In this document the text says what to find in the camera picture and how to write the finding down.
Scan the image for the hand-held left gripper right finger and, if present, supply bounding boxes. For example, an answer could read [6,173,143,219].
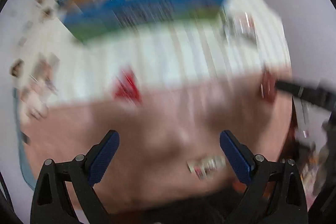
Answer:
[219,130,309,224]

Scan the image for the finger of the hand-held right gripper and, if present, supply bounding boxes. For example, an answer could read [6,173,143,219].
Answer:
[276,79,336,111]

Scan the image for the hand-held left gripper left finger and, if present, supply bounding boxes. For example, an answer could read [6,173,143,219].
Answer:
[30,130,120,224]

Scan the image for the small white and pink packet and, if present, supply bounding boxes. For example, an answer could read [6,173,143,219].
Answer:
[187,154,226,180]

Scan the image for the small red snack packet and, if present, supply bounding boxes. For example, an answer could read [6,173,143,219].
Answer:
[114,67,142,106]

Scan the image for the cat print blanket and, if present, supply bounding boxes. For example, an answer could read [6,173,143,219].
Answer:
[16,0,293,214]

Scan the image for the blue bed sheet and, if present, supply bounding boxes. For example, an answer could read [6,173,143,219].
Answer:
[13,88,36,190]

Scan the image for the white cookie print packet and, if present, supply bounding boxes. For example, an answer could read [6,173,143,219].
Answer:
[223,13,259,43]

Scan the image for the bear print pillow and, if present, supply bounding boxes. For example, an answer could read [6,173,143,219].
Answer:
[8,0,59,77]

